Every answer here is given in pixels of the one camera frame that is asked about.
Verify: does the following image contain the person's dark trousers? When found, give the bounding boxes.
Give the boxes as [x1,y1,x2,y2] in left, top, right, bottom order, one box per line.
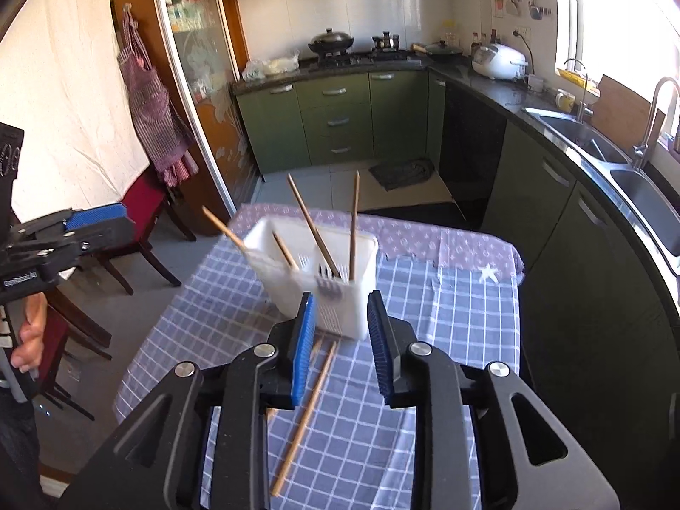
[0,377,46,510]

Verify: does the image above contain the white rice cooker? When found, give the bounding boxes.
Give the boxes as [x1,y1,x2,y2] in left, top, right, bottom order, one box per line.
[472,42,529,80]

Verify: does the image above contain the dark brown chopstick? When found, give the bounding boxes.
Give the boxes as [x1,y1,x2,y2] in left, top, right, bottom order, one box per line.
[348,171,362,282]
[287,173,342,280]

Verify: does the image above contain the glass sliding door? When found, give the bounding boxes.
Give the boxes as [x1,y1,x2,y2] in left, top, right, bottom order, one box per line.
[149,0,266,213]

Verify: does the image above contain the yellow windowsill item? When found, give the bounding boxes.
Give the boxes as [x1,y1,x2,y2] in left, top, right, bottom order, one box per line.
[558,68,601,91]

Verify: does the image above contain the gas stove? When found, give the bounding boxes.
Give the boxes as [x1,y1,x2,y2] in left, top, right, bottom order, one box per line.
[303,50,426,69]

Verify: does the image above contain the black frying pan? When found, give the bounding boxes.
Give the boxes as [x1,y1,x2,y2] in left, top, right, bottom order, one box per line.
[411,40,464,62]

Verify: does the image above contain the sauce bottles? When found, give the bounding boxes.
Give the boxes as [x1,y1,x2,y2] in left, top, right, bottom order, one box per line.
[470,29,503,57]

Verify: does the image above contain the black wok with lid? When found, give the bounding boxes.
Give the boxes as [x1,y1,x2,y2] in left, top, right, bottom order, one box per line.
[308,28,356,57]

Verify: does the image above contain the dark floor mat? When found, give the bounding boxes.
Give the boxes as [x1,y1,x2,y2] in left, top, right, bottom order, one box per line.
[369,158,436,192]

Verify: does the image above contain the wooden cutting board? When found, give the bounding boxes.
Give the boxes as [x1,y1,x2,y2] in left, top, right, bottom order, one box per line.
[592,74,667,155]

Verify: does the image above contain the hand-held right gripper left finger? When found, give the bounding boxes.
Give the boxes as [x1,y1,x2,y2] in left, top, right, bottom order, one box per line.
[58,291,320,510]

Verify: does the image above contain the purple patterned cloth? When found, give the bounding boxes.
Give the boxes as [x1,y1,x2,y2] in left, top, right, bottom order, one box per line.
[228,203,527,282]

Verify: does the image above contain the green lower cabinets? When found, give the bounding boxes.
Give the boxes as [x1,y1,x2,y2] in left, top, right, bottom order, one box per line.
[234,66,680,490]

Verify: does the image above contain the white hanging cloth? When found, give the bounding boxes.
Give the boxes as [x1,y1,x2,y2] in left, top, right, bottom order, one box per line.
[0,0,152,224]

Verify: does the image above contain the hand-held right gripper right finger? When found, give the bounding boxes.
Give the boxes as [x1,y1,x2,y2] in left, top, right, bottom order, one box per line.
[368,290,621,510]

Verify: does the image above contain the plastic bags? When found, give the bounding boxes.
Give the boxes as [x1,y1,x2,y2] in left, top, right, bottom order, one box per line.
[241,50,301,83]

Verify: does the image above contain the flat cardboard sheet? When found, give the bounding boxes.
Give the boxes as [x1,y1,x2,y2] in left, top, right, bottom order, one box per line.
[366,173,468,221]

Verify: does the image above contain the blue plaid tablecloth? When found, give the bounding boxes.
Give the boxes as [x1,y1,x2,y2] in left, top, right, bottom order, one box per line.
[113,234,521,510]

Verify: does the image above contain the metal fork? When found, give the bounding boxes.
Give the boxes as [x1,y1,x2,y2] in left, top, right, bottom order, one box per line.
[314,275,345,298]

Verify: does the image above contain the kitchen window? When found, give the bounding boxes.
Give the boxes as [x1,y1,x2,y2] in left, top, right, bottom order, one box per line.
[552,0,680,133]

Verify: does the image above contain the black countertop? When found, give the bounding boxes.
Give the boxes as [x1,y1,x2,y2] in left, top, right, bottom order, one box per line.
[229,56,680,277]

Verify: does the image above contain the person's left hand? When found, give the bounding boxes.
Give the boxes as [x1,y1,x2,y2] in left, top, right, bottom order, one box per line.
[11,292,50,378]

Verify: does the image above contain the tall steel faucet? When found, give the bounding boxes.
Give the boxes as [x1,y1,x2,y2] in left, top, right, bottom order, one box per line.
[632,77,680,171]

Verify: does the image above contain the steel double sink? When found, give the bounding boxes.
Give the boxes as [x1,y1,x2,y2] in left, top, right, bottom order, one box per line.
[523,106,680,272]

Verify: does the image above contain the white plastic utensil holder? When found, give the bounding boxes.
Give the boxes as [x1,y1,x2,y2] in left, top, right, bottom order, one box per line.
[243,217,380,342]

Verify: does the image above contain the checkered apron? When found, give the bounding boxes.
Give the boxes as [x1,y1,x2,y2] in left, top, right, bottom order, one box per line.
[118,4,200,188]

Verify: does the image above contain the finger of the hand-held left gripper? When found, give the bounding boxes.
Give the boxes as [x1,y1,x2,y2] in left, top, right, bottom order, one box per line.
[8,203,129,240]
[5,219,135,282]

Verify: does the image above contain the red cushioned wooden chair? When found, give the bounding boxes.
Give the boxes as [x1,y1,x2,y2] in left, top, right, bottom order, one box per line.
[93,173,198,295]
[32,289,113,420]

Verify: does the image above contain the small curved faucet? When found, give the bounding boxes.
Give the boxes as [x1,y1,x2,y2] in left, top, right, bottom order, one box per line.
[563,58,595,123]

